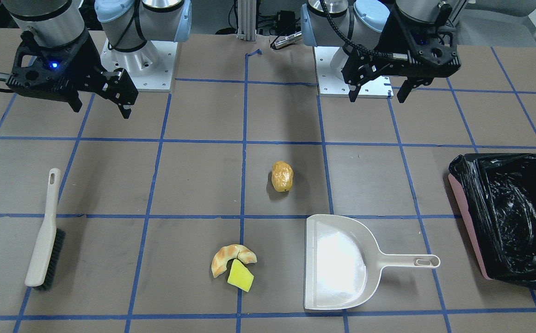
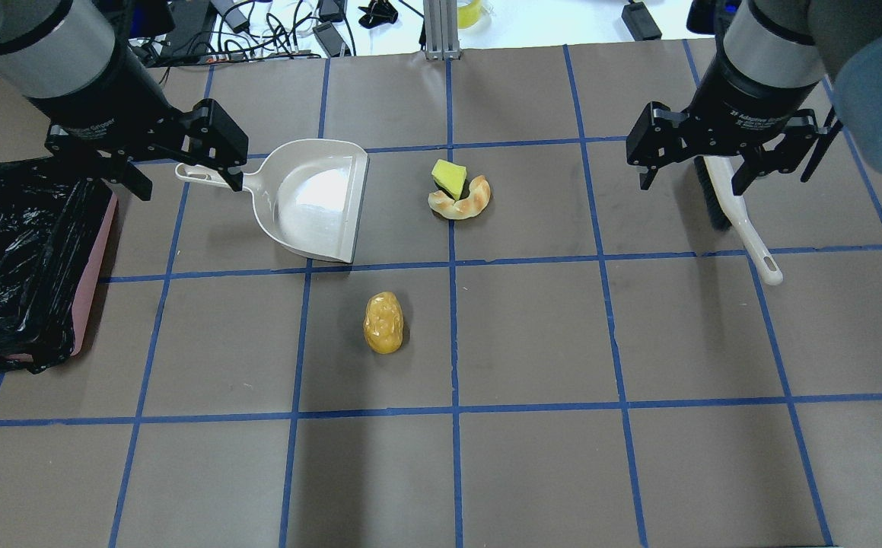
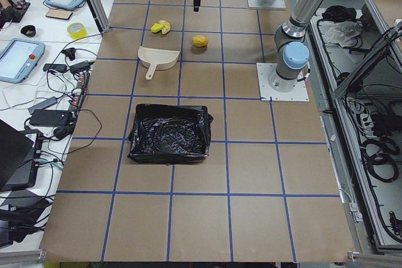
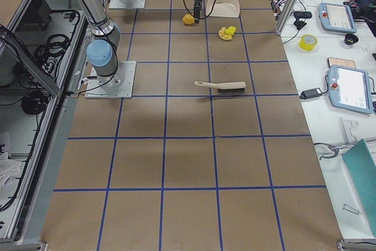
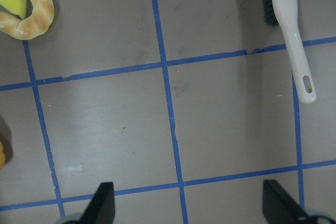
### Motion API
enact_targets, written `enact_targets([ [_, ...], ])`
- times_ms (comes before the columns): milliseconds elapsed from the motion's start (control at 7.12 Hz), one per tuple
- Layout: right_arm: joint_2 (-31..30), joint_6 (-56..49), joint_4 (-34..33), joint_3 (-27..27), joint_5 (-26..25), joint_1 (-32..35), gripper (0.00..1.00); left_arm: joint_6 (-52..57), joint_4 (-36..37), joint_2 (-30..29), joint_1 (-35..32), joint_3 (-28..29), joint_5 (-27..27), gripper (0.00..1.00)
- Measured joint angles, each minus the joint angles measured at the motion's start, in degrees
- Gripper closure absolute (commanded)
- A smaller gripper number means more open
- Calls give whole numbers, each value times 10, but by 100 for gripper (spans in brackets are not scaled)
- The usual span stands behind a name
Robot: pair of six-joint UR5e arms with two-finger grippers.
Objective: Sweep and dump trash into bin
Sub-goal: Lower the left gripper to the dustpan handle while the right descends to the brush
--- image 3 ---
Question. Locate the twisted bread croissant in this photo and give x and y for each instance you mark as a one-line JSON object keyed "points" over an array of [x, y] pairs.
{"points": [[166, 26]]}

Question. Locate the round golden bread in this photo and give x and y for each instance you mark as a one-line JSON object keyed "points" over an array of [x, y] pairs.
{"points": [[200, 41]]}

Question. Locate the beige plastic dustpan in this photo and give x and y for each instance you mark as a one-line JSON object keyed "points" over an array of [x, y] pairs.
{"points": [[156, 59]]}

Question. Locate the bin with black trash bag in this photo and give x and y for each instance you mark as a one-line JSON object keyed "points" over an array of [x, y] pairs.
{"points": [[170, 134]]}

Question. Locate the yellow tape roll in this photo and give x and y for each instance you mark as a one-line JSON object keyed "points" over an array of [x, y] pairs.
{"points": [[77, 31]]}

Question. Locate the brown phone case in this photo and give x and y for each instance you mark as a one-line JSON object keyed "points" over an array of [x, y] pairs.
{"points": [[59, 14]]}

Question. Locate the black clamp tool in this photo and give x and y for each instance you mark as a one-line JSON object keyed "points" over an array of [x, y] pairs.
{"points": [[69, 53]]}

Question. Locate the black power strip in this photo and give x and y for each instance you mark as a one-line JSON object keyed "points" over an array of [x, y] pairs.
{"points": [[80, 92]]}

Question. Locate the crumpled white cloth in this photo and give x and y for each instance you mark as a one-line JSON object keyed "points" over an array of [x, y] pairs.
{"points": [[344, 34]]}

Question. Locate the black small bowl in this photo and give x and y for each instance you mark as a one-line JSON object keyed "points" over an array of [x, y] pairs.
{"points": [[28, 31]]}

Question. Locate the lower blue teach pendant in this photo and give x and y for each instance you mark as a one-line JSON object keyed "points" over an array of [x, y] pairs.
{"points": [[19, 58]]}

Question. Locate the black power adapter brick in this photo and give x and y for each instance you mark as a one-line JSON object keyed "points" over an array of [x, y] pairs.
{"points": [[50, 118]]}

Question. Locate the black laptop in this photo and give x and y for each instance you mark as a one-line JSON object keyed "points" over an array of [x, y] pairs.
{"points": [[20, 153]]}

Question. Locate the black cable coil bundle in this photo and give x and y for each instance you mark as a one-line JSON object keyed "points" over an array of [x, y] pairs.
{"points": [[386, 148]]}

